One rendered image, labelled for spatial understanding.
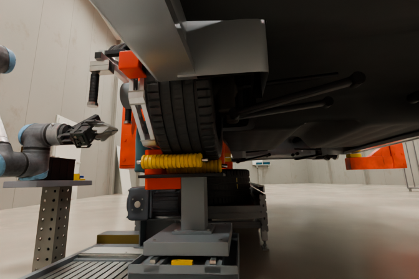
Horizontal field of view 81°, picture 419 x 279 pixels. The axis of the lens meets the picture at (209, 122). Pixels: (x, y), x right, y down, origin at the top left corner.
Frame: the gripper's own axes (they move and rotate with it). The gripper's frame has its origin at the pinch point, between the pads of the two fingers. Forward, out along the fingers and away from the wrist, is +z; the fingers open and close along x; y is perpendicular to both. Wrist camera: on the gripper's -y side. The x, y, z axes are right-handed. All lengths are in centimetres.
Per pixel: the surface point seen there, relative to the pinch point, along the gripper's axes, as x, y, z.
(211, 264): -30, 36, 38
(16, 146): -219, -282, -394
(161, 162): -13.4, 5.2, 17.4
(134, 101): 10.0, -3.0, 9.6
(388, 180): -894, -825, 759
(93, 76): 15.1, -18.6, -12.8
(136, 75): 19.3, -6.4, 11.4
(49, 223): -53, 5, -50
